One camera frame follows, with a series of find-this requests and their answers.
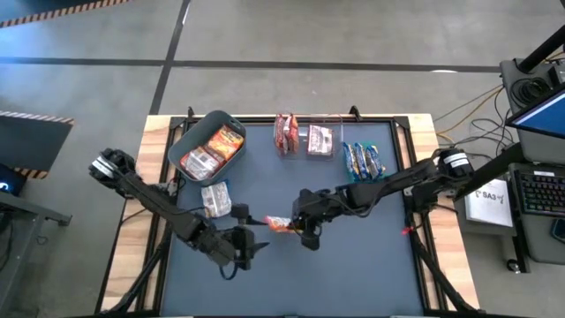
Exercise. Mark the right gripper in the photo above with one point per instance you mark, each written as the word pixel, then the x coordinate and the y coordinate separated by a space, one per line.
pixel 309 207

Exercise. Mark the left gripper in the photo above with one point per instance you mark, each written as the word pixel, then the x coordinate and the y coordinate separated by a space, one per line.
pixel 236 245

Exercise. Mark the blue Maruchan ramen pack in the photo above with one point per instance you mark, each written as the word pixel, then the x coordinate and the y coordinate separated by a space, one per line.
pixel 363 160
pixel 351 161
pixel 216 199
pixel 376 160

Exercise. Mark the red Maruchan ramen pack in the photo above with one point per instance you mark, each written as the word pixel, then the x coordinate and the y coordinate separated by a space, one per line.
pixel 280 134
pixel 320 139
pixel 292 132

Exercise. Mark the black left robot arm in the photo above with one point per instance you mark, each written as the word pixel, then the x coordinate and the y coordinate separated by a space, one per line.
pixel 163 209

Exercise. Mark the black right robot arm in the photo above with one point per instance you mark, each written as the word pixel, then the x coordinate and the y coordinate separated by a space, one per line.
pixel 388 185

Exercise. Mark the clear plastic bin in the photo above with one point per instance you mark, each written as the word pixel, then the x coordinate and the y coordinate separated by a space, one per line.
pixel 337 132

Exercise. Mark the red zip tie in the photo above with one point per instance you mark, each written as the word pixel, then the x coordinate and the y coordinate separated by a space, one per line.
pixel 406 230

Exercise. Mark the green translucent plastic bin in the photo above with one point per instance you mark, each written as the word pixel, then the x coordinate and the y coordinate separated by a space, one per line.
pixel 380 149

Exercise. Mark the dark grey plastic bin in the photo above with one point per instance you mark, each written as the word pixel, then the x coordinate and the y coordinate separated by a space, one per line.
pixel 194 137

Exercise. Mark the white SA3 sign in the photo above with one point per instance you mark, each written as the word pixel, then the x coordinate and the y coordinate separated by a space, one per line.
pixel 490 201

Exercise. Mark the black cart beam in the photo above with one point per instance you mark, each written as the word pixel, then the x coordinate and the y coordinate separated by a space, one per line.
pixel 490 170

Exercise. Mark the black caster wheel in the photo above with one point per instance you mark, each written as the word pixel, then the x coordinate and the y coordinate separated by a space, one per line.
pixel 513 265

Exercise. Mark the grey side desk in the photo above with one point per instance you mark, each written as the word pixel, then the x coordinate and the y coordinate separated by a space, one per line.
pixel 26 212

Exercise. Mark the black hazard-striped cart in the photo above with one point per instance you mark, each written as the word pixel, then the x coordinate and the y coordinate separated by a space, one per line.
pixel 66 11
pixel 31 141

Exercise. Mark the backlit black keyboard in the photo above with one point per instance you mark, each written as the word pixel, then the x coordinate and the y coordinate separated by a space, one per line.
pixel 540 192

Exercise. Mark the grey workstation cart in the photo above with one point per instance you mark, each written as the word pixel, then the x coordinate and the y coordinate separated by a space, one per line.
pixel 543 243

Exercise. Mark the black device with light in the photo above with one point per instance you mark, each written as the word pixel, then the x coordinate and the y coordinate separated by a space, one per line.
pixel 9 183

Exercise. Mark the dark computer mouse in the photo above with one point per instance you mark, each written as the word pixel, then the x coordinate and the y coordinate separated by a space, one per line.
pixel 559 230

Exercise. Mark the computer monitor blue screen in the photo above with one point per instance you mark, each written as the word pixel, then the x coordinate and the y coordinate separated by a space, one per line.
pixel 540 117

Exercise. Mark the black monitor pole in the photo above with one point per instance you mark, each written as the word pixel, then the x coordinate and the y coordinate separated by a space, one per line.
pixel 545 48

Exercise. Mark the black metal table frame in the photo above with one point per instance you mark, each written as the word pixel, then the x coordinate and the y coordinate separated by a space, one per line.
pixel 256 119

